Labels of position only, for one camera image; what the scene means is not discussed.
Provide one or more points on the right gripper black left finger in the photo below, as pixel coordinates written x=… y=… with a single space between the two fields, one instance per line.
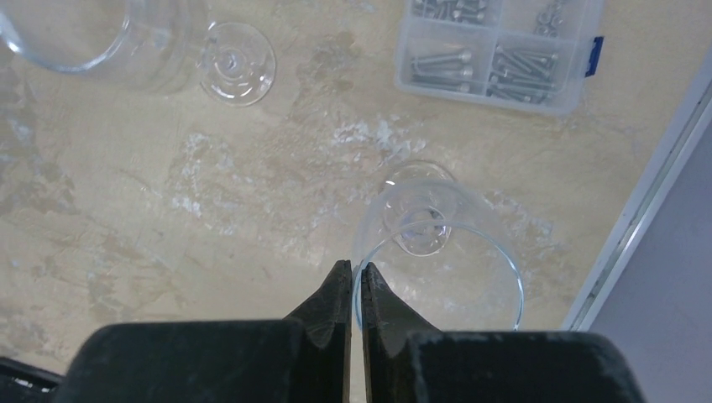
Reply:
x=322 y=369

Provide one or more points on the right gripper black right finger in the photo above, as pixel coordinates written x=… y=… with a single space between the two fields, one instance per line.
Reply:
x=387 y=322

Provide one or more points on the clear round wine glass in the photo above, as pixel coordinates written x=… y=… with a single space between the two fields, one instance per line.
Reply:
x=442 y=249

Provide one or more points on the clear tall wine glass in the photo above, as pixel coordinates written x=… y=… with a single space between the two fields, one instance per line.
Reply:
x=151 y=46

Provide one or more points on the clear plastic screw box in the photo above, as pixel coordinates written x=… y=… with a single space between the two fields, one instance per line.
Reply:
x=529 y=56

